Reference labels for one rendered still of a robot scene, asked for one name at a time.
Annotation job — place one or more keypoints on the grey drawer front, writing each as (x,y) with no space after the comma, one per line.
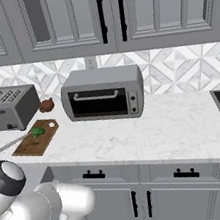
(112,172)
(210,171)

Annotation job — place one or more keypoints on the white wall socket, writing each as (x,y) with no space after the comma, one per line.
(91,62)

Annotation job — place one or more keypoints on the grey toaster oven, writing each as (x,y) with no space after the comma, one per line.
(102,94)

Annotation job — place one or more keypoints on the grey metal cutting tool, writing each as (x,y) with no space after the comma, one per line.
(12,142)

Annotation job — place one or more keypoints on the green broccoli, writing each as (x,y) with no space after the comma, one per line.
(37,131)

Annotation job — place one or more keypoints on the brown wooden cutting board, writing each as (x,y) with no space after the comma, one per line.
(33,145)

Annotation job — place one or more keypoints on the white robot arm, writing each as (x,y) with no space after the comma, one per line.
(40,205)

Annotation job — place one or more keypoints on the grey four-slot toaster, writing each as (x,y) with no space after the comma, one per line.
(11,106)

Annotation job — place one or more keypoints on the grey base cupboard door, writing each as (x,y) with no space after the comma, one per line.
(115,209)
(185,204)

